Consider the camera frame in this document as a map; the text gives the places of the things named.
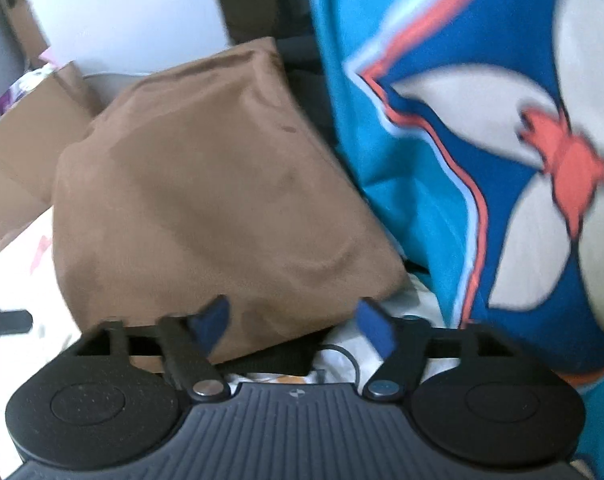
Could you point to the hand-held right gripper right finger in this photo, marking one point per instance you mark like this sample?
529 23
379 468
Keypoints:
377 325

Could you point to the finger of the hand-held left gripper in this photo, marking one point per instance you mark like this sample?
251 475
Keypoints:
9 321

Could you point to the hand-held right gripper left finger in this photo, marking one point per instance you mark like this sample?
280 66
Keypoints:
212 322

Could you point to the brown printed t-shirt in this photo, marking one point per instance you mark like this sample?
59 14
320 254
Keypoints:
206 185

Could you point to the cream bear printed blanket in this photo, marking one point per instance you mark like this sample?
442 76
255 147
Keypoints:
21 285

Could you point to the folded cardboard sheet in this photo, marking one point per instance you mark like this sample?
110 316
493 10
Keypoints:
26 135

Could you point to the teal printed cloth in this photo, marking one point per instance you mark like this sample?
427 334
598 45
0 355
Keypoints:
482 135

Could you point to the pink packet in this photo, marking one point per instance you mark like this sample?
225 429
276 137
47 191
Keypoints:
49 55

